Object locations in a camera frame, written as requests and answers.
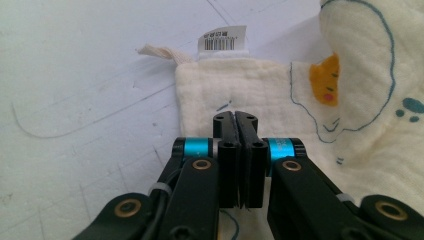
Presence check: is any white grid mat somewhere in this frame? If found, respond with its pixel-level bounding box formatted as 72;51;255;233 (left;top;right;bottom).
0;0;334;240

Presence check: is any cream printed cloth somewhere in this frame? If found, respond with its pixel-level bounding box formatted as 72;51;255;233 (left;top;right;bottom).
135;0;424;240

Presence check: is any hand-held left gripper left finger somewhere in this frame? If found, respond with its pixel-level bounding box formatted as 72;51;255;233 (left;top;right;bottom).
172;110;242;209

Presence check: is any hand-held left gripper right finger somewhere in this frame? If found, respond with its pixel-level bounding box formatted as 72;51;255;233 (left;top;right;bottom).
235;110;307;210

